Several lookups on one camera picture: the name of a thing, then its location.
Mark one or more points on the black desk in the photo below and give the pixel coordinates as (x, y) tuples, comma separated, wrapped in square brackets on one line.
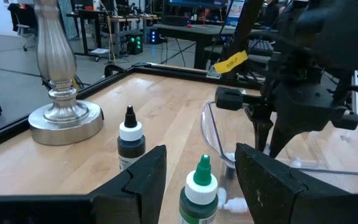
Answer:
[(194, 34)]

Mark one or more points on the silver lamp with white shade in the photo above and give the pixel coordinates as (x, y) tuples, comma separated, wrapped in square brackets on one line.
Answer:
[(61, 93)]

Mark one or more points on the clear plastic container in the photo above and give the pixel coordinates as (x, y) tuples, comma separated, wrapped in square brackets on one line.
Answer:
[(216, 137)]

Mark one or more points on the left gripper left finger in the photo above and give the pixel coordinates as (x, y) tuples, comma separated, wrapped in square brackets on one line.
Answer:
[(141, 186)]

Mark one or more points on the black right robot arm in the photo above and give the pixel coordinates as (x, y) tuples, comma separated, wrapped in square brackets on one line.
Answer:
[(337, 31)]

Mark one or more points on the black frame post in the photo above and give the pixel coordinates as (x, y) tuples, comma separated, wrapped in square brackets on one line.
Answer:
[(244, 31)]

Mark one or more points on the office chair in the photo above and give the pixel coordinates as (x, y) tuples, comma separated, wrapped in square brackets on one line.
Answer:
[(23, 21)]

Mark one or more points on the black table frame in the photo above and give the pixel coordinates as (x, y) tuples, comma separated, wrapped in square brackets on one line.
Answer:
[(166, 69)]

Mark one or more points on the computer tower with green lights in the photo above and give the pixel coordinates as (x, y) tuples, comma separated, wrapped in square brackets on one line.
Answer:
[(135, 44)]

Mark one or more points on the yellow label tag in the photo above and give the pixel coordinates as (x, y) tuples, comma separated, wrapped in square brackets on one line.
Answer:
[(230, 62)]

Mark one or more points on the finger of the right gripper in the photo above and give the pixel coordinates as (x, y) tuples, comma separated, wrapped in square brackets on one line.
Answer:
[(281, 140), (261, 133)]

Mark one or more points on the large green food coloring bottle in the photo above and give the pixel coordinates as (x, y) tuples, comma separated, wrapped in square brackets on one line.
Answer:
[(199, 199)]

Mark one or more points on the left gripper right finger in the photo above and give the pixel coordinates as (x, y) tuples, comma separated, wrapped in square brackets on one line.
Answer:
[(266, 186)]

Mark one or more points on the large black food coloring bottle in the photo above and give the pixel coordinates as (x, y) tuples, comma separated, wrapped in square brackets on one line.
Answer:
[(131, 143)]

